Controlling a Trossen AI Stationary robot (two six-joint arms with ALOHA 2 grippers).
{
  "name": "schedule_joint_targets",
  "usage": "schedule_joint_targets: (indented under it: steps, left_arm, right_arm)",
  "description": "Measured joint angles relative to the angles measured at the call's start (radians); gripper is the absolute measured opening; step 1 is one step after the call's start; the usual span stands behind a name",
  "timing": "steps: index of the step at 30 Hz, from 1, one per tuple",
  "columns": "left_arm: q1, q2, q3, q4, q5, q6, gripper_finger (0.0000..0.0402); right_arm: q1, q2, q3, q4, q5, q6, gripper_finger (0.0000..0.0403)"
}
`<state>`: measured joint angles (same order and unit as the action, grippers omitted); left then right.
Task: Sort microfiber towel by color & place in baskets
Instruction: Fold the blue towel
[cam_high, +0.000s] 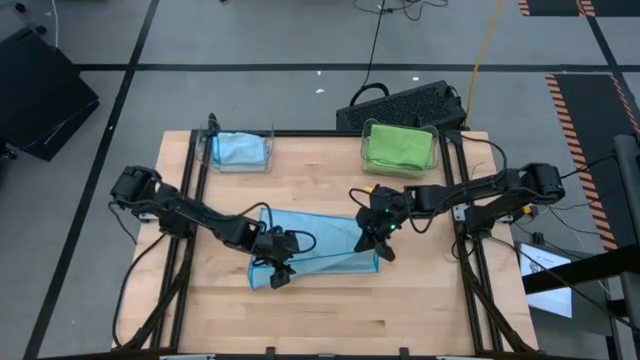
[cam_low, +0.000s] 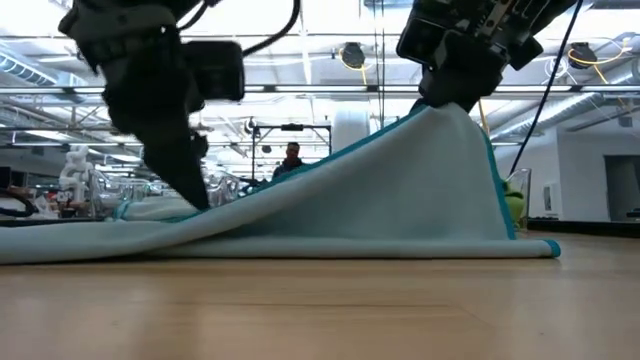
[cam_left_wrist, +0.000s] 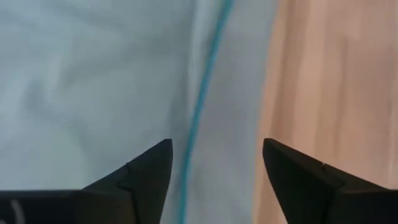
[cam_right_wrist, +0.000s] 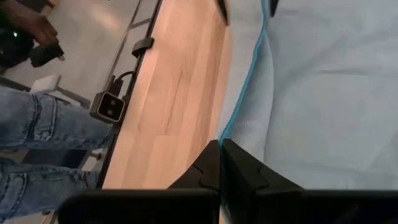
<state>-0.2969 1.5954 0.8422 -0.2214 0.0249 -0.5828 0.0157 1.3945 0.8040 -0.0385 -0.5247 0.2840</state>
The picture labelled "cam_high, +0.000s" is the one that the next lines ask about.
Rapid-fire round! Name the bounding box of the large black flat case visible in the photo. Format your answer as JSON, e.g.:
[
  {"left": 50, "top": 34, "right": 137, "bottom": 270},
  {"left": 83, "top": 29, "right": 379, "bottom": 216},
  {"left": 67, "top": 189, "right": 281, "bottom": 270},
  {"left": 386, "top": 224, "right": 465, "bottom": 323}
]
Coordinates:
[{"left": 0, "top": 24, "right": 101, "bottom": 162}]

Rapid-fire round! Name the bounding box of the white lit monitor screen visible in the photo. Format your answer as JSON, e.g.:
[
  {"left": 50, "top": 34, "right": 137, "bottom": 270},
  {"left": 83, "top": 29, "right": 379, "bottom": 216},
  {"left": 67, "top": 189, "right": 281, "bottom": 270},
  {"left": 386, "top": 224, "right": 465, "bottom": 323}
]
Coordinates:
[{"left": 518, "top": 241, "right": 575, "bottom": 320}]

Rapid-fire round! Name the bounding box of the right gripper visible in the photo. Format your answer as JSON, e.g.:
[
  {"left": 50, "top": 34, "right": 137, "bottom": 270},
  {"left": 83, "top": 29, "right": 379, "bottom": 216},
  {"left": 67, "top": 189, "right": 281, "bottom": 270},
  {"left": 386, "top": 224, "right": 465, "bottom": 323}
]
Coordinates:
[{"left": 353, "top": 207, "right": 402, "bottom": 254}]

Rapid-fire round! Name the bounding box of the black equipment stand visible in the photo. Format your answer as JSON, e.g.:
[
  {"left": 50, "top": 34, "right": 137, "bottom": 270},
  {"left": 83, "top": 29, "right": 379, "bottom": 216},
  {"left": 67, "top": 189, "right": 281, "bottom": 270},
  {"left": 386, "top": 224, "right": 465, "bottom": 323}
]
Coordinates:
[{"left": 522, "top": 133, "right": 640, "bottom": 360}]

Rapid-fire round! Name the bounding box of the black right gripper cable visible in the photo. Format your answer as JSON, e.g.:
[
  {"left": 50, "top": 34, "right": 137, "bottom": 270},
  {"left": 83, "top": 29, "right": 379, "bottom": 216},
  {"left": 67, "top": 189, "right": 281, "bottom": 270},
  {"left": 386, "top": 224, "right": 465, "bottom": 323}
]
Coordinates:
[{"left": 347, "top": 186, "right": 372, "bottom": 212}]

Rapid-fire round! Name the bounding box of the black aluminium table frame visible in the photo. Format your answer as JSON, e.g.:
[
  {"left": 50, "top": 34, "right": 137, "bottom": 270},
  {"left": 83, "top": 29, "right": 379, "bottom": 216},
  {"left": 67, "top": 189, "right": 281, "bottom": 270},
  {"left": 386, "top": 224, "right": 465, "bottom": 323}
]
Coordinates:
[{"left": 112, "top": 113, "right": 539, "bottom": 360}]

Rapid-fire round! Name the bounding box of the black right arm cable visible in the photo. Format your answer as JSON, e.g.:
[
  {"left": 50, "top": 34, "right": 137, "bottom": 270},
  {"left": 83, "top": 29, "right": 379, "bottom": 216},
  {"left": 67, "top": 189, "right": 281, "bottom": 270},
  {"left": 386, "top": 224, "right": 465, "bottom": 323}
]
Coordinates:
[{"left": 462, "top": 132, "right": 509, "bottom": 176}]

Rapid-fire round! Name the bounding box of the black floor cable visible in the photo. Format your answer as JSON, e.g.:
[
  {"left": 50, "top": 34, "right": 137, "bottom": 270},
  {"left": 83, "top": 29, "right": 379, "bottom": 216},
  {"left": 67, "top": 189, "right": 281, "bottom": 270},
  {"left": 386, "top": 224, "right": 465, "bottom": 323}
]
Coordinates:
[{"left": 348, "top": 0, "right": 449, "bottom": 107}]

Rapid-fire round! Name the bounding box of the black left base cable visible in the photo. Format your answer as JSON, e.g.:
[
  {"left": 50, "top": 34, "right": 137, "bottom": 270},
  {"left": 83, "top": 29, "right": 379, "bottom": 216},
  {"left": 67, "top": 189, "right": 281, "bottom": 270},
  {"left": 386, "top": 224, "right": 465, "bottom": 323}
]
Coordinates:
[{"left": 102, "top": 199, "right": 169, "bottom": 349}]

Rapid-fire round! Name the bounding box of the yellow cable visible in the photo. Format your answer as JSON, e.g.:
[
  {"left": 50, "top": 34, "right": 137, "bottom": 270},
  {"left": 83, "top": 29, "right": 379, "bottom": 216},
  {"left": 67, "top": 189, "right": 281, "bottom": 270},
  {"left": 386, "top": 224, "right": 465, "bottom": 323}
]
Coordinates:
[{"left": 462, "top": 0, "right": 504, "bottom": 129}]

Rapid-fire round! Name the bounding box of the black orange-striped floor mat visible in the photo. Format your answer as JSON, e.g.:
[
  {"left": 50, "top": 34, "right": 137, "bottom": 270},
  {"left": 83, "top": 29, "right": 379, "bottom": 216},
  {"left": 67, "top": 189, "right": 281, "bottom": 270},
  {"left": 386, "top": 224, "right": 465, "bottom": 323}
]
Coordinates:
[
  {"left": 543, "top": 72, "right": 640, "bottom": 252},
  {"left": 517, "top": 0, "right": 640, "bottom": 18}
]

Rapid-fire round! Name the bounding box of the black perforated computer case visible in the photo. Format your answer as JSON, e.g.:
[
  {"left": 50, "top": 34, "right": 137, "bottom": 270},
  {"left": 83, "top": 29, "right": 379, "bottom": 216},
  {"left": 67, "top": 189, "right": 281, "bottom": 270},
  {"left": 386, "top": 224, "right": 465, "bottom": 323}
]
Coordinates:
[{"left": 335, "top": 79, "right": 468, "bottom": 132}]

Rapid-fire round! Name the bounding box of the clear plastic basket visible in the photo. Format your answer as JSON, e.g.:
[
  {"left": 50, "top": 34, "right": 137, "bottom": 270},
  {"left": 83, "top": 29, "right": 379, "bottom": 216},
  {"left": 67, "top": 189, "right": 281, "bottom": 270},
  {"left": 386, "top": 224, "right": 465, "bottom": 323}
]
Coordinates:
[
  {"left": 360, "top": 117, "right": 441, "bottom": 180},
  {"left": 194, "top": 117, "right": 275, "bottom": 175}
]

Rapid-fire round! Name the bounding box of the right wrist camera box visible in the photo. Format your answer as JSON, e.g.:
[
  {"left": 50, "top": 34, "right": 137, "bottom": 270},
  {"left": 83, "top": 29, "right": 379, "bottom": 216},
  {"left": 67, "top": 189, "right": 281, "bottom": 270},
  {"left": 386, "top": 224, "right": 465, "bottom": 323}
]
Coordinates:
[{"left": 373, "top": 241, "right": 397, "bottom": 263}]

